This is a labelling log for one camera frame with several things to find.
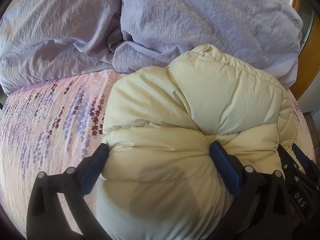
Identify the lavender pillow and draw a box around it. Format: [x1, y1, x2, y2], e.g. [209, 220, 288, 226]
[112, 0, 303, 87]
[1, 0, 123, 94]

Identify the pink floral bed sheet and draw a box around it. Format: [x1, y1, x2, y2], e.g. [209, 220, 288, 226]
[1, 67, 314, 235]

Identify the lavender pillow left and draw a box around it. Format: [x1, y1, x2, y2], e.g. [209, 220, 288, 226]
[1, 0, 123, 94]

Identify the lavender pillow right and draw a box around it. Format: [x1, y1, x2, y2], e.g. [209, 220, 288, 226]
[112, 0, 303, 87]

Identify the wooden glass door cabinet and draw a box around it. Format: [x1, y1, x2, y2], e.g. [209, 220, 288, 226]
[290, 0, 319, 100]

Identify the cream quilted down jacket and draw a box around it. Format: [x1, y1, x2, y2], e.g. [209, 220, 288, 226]
[97, 44, 297, 239]

